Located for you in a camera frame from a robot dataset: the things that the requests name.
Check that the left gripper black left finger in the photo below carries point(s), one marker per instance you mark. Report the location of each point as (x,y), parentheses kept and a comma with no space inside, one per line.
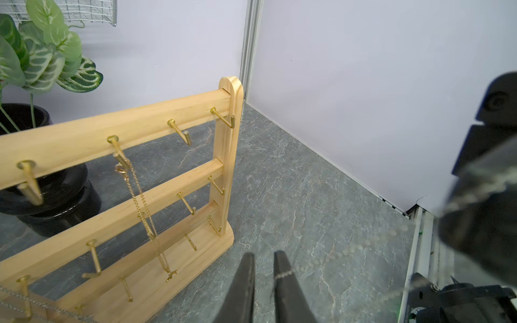
(238,305)

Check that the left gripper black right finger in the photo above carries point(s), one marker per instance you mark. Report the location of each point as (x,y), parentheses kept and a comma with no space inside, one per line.
(290,302)

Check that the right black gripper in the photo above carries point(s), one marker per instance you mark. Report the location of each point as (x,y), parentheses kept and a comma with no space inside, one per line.
(479,216)

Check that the wooden jewelry display stand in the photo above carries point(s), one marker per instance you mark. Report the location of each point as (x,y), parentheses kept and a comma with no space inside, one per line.
(153,240)

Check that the white wire wall shelf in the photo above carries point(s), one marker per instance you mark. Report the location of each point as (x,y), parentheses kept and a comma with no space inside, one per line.
(74,11)

